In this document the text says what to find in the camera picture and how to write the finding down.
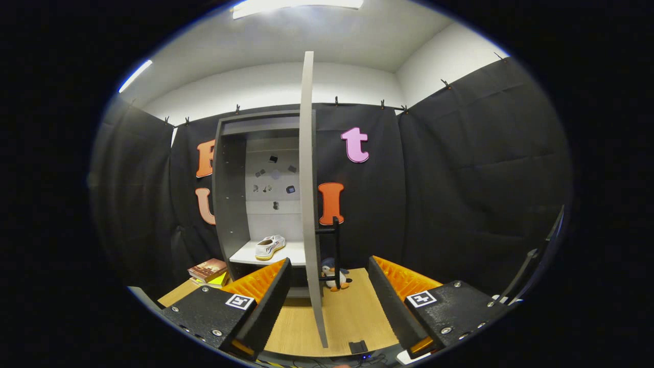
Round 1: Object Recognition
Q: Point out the black backdrop cloth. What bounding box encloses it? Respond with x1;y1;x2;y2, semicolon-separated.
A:
89;56;573;302

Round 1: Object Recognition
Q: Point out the penguin plush toy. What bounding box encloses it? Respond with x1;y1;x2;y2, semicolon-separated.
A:
320;257;353;292

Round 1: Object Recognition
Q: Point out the black door handle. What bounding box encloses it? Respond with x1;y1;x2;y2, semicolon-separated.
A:
315;216;342;291

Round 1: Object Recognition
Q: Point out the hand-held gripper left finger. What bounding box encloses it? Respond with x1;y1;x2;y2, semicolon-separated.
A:
161;257;293;361

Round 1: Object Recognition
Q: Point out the thin dark stand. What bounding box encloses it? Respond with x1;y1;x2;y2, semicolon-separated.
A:
493;204;567;307

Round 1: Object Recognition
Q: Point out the wide ceiling light panel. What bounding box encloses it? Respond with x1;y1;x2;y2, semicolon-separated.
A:
231;0;364;20

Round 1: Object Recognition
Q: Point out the row of black cloth clips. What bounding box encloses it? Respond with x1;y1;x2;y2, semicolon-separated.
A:
163;51;506;126

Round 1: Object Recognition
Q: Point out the white shoe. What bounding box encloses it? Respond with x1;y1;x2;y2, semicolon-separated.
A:
254;235;287;261

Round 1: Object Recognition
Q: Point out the narrow ceiling light panel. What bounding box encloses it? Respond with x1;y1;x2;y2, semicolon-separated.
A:
119;60;153;94

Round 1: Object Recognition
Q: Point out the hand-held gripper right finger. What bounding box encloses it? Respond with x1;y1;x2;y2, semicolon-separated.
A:
368;256;511;358

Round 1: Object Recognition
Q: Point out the grey shoe cabinet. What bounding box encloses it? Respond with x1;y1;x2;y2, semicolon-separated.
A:
212;110;317;300

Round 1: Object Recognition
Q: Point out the yellow book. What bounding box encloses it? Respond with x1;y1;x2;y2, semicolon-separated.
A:
190;271;231;289

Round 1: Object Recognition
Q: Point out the beige shoe cabinet door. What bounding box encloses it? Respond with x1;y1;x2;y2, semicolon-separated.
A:
299;51;329;349

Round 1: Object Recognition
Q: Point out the brown book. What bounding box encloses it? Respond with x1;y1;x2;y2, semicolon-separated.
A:
187;258;228;283

